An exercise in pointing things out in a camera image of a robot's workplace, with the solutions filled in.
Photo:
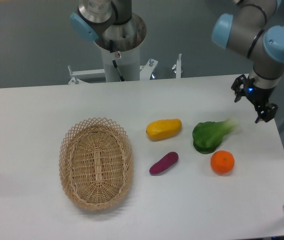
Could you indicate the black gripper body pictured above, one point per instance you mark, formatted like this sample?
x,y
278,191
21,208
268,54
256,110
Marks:
x,y
256,95

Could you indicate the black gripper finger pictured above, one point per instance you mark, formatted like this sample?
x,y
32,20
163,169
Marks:
x,y
266,111
240,86

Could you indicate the green bok choy vegetable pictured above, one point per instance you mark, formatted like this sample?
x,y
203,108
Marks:
x,y
208,136

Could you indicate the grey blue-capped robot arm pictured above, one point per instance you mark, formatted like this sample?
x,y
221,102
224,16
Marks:
x,y
119,33

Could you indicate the orange tangerine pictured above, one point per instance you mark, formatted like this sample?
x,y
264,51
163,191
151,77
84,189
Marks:
x,y
222,162

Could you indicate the yellow mango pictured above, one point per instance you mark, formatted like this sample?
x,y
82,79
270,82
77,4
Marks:
x,y
163,129

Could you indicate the purple sweet potato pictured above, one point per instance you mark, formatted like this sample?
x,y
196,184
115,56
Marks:
x,y
166,162

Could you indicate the woven wicker basket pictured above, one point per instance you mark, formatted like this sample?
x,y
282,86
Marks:
x,y
96,166

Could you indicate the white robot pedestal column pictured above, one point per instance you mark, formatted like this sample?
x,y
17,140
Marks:
x,y
125,64

